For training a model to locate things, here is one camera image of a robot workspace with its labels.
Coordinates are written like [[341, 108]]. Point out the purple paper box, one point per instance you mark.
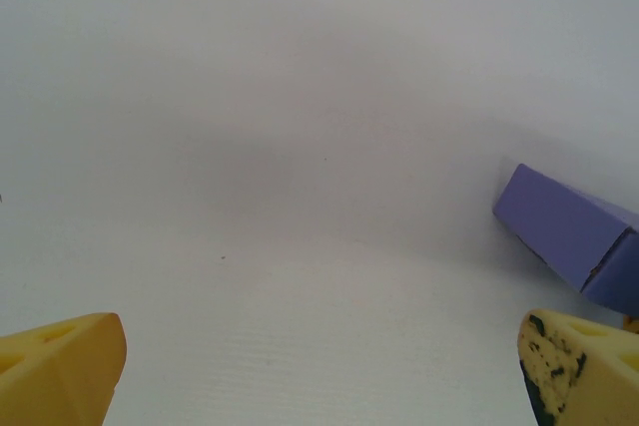
[[564, 226]]

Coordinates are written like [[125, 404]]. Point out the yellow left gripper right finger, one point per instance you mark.
[[584, 376]]

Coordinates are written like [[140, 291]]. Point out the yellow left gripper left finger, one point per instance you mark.
[[55, 371]]

